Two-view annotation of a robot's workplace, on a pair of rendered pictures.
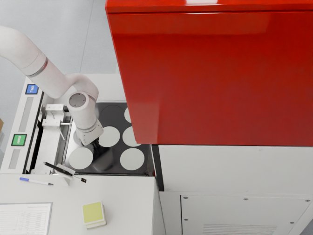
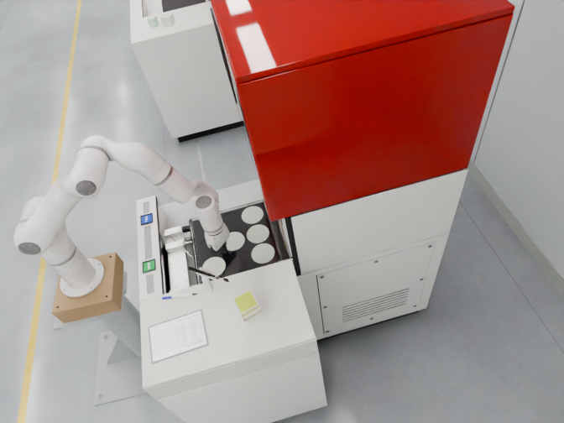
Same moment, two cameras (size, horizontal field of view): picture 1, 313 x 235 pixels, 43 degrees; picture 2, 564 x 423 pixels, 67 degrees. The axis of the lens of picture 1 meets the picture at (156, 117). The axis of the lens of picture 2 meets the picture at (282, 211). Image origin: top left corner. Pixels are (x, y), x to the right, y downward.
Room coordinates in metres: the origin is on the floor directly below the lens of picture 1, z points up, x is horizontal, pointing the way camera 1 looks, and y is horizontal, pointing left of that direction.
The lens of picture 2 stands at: (-0.28, 0.26, 2.42)
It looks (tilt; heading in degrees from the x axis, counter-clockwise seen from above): 51 degrees down; 346
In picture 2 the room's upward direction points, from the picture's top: 12 degrees counter-clockwise
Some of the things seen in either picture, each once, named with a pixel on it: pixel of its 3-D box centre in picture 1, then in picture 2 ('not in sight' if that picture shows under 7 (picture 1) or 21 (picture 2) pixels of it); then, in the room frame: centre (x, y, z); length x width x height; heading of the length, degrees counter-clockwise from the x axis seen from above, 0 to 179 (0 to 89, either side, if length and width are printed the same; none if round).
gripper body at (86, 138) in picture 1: (89, 129); (216, 234); (0.84, 0.27, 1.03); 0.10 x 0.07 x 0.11; 124
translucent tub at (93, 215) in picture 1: (94, 215); (247, 305); (0.50, 0.26, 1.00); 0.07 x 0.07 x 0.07; 6
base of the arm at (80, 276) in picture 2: not in sight; (72, 266); (0.99, 0.87, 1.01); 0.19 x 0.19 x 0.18
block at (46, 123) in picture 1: (51, 123); (174, 246); (0.98, 0.46, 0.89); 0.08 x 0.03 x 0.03; 81
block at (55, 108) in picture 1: (55, 108); (173, 232); (1.06, 0.45, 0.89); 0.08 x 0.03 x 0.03; 81
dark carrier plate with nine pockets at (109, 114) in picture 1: (109, 135); (234, 240); (0.88, 0.21, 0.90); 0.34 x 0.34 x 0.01; 81
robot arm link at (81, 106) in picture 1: (81, 108); (207, 211); (0.84, 0.27, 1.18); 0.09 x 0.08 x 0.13; 161
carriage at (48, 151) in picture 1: (50, 142); (178, 263); (0.90, 0.48, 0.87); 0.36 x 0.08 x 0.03; 171
